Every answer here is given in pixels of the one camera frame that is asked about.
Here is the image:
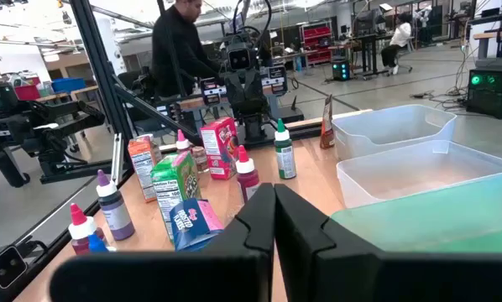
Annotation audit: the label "blue storage bin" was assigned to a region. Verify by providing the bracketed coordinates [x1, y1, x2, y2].
[51, 77, 87, 94]

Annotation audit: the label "small black computer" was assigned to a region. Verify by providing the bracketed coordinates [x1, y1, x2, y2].
[331, 58, 352, 82]

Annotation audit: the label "orange cereal box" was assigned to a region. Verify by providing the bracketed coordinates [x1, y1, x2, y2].
[127, 134, 163, 204]

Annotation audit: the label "person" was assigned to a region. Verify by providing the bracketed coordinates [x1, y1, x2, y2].
[151, 0, 231, 100]
[379, 12, 414, 76]

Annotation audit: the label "red storage shelf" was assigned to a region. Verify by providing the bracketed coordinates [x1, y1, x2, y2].
[300, 23, 334, 66]

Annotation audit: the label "red storage bin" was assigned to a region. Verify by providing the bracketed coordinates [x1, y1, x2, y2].
[14, 85, 41, 102]

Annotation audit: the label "green food colour bottle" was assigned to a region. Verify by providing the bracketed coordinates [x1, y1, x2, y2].
[274, 117, 297, 180]

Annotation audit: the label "translucent green plastic tray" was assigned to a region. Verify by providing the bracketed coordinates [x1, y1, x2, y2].
[330, 171, 502, 255]

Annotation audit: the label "red Froot Loops cereal box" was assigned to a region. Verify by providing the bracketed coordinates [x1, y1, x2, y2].
[199, 117, 240, 181]

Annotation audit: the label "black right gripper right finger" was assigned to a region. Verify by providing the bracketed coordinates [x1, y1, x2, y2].
[275, 183, 502, 302]

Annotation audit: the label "small glass spice jar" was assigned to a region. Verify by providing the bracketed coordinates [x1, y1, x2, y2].
[191, 145, 211, 175]

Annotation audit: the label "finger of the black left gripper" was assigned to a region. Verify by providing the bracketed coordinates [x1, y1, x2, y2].
[246, 74, 272, 117]
[223, 76, 249, 117]

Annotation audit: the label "silver metal bracket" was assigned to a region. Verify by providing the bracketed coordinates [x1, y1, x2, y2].
[110, 133, 125, 186]

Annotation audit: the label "green Apple Jacks cereal box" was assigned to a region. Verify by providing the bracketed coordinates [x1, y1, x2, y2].
[149, 150, 201, 242]

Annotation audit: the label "blue food colour bottle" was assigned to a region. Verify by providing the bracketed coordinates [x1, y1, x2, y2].
[86, 232, 118, 254]

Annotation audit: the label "violet food colour bottle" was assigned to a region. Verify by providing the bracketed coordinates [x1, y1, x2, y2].
[95, 169, 136, 242]

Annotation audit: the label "pink food colour bottle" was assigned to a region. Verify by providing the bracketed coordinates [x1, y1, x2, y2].
[175, 128, 192, 154]

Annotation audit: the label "black computer tower green lights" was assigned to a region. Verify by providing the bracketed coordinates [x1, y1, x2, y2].
[466, 66, 502, 120]

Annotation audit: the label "black depth camera box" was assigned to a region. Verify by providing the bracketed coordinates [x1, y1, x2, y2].
[0, 245, 29, 290]

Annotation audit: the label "wooden workbench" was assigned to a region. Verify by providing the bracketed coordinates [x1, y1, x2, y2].
[472, 28, 502, 60]

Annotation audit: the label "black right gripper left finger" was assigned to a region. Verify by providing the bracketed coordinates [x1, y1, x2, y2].
[49, 182, 276, 302]

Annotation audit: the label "orange taco seasoning packet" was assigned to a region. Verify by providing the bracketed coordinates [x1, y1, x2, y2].
[319, 94, 336, 150]

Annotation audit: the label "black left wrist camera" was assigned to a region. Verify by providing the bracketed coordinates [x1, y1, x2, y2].
[227, 41, 254, 72]

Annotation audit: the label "clear plastic bin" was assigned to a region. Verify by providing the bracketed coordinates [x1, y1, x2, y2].
[336, 139, 502, 210]
[331, 103, 458, 163]

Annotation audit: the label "blue Frosted Flakes cereal box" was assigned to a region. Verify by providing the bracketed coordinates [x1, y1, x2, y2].
[169, 198, 226, 253]

